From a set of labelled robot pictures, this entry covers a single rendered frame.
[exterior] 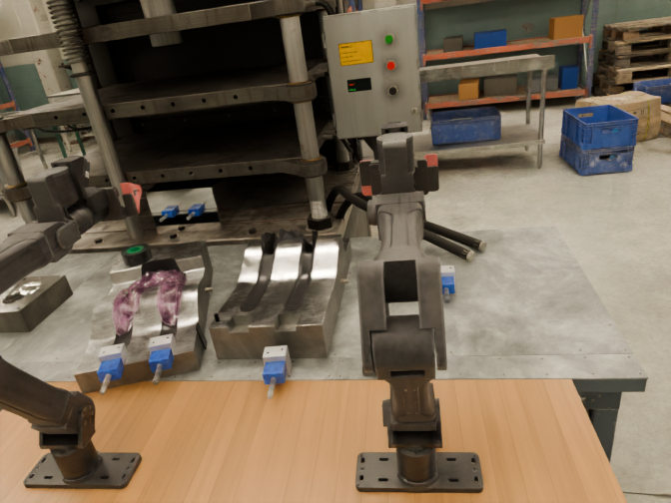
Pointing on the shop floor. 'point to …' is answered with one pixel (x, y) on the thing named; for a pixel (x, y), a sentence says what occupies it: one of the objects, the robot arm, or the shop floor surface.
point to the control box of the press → (373, 72)
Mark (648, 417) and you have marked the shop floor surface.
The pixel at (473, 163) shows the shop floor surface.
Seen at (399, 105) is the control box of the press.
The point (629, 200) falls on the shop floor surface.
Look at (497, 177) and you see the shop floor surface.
